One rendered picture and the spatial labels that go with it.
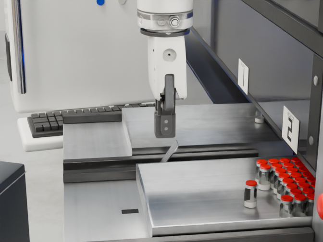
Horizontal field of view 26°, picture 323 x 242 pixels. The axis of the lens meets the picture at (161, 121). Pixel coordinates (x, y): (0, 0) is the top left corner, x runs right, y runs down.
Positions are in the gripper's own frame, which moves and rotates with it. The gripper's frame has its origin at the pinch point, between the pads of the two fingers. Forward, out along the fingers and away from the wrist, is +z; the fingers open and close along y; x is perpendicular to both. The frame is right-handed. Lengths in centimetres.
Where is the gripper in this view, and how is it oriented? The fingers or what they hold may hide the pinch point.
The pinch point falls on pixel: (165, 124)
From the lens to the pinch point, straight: 111.0
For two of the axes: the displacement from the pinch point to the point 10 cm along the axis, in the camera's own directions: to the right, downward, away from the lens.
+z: 0.0, 9.4, 3.4
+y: -1.3, -3.3, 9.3
